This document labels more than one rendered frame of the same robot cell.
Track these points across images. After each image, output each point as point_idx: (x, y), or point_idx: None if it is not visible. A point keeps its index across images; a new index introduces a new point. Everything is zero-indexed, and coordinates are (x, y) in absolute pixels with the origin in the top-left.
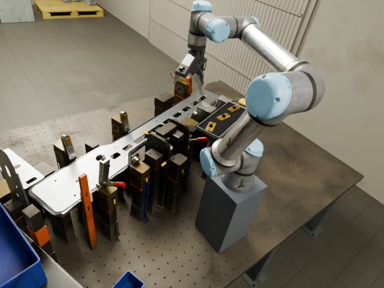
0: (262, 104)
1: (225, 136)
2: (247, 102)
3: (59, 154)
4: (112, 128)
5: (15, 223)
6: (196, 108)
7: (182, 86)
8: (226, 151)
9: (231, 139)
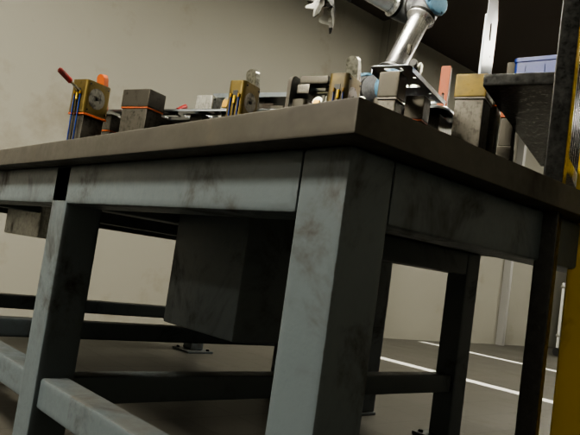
0: (442, 3)
1: (402, 48)
2: (433, 4)
3: (355, 94)
4: (243, 104)
5: (499, 118)
6: (213, 99)
7: (102, 92)
8: (407, 60)
9: (412, 46)
